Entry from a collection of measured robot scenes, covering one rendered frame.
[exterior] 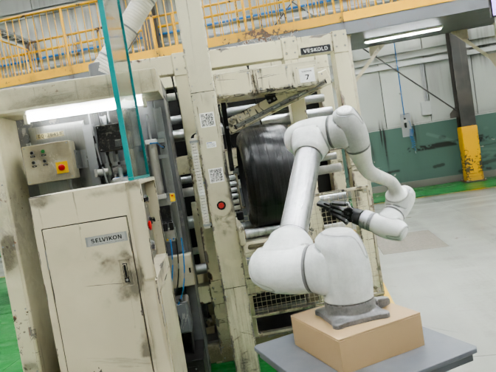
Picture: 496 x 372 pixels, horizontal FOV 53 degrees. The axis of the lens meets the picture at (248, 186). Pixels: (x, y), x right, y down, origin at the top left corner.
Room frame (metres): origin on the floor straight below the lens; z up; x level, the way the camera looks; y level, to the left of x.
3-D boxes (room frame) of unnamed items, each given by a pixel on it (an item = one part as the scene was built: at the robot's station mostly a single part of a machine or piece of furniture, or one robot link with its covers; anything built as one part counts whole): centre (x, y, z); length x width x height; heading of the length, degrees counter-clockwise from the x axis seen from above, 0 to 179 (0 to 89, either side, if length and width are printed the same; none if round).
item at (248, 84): (2.97, -0.19, 1.71); 0.61 x 0.25 x 0.15; 95
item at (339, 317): (1.51, -0.27, 0.78); 0.22 x 0.18 x 0.06; 102
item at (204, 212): (2.59, 0.24, 1.19); 0.05 x 0.04 x 0.48; 5
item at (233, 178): (3.02, 0.16, 1.05); 0.20 x 0.15 x 0.30; 95
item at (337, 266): (1.51, -0.25, 0.92); 0.18 x 0.16 x 0.22; 62
